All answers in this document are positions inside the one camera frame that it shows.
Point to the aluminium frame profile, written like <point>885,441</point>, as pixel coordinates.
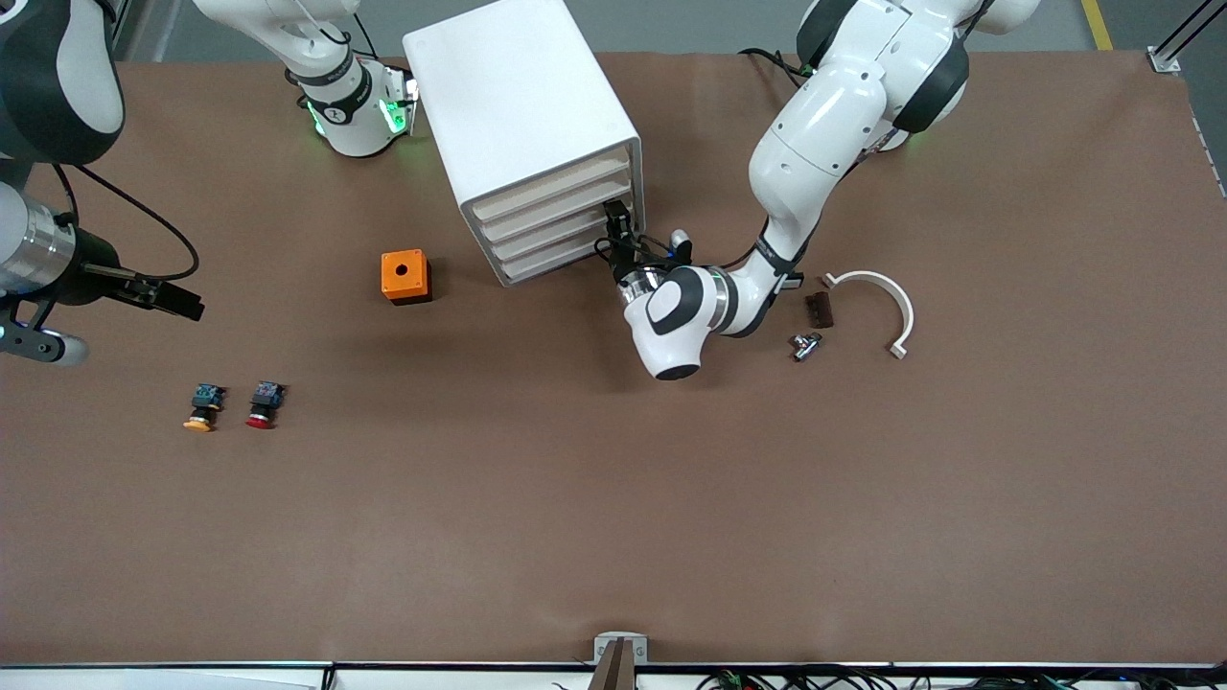
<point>1166,60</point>
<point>117,24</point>

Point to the yellow push button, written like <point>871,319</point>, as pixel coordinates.
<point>201,410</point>

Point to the white rectangular push button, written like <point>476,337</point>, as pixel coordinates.
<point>794,281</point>

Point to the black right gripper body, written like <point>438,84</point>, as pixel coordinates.
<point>96,263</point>

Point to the dark brown cylinder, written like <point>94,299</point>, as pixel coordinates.
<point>821,310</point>

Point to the white semicircular pipe clamp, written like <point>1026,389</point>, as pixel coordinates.
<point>901,305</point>

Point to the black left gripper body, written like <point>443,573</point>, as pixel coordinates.
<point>625,259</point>

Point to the brown table mat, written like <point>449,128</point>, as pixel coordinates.
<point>575,479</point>

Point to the chrome pipe fitting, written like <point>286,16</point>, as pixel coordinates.
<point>806,347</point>

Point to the grey metal bracket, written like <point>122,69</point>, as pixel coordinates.
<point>601,652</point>

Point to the orange button enclosure box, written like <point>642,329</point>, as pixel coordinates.
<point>403,273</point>

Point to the red push button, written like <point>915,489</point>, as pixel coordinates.
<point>262,407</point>

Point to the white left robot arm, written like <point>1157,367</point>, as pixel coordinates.
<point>815,125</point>

